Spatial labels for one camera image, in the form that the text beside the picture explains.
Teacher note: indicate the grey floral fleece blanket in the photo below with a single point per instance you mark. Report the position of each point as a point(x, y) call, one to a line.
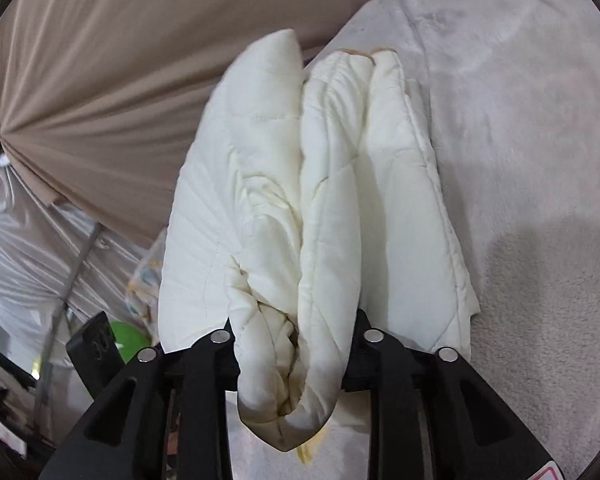
point(511, 90)

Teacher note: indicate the cream quilted jacket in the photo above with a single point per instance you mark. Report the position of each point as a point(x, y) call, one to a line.
point(307, 196)

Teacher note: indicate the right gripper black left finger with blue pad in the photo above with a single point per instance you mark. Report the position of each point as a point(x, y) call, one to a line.
point(124, 434)

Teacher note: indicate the silver satin curtain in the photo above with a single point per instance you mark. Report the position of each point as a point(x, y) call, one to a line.
point(45, 251)

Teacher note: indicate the beige draped curtain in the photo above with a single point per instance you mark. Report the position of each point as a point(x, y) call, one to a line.
point(100, 99)

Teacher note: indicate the green round sign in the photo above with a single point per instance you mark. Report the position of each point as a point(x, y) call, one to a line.
point(129, 339)

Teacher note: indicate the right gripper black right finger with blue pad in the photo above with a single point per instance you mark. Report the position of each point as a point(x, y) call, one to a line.
point(432, 416)

